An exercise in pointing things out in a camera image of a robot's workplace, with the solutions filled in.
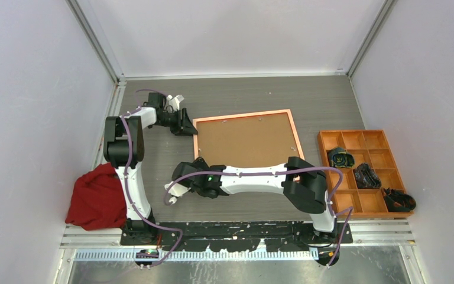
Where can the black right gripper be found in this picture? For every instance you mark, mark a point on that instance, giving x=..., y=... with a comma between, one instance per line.
x=200, y=162

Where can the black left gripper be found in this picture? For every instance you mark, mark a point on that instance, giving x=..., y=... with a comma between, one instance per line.
x=184, y=126

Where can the red picture frame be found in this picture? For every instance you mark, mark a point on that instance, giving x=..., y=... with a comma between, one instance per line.
x=256, y=139

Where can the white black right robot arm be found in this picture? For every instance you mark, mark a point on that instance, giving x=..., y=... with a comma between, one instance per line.
x=304, y=185

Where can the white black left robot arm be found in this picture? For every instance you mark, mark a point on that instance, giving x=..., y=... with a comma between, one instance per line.
x=123, y=149

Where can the red cloth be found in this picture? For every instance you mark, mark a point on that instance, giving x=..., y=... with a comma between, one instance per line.
x=97, y=200

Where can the blue yellow rolled tie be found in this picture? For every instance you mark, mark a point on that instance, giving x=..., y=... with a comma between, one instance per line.
x=340, y=158

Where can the dark rolled tie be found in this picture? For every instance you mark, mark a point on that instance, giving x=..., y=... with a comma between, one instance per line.
x=365, y=177

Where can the orange compartment tray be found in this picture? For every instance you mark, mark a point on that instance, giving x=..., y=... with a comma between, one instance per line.
x=367, y=146

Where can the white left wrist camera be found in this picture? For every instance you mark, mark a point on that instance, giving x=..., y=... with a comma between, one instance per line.
x=175, y=102

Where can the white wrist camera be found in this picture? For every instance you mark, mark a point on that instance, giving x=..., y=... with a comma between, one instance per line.
x=173, y=193
x=175, y=102

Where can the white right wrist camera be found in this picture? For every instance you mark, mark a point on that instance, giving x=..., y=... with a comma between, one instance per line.
x=173, y=193

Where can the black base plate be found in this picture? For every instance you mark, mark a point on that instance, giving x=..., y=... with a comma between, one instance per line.
x=237, y=236

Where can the white slotted cable duct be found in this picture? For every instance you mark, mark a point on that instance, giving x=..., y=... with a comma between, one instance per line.
x=153, y=255

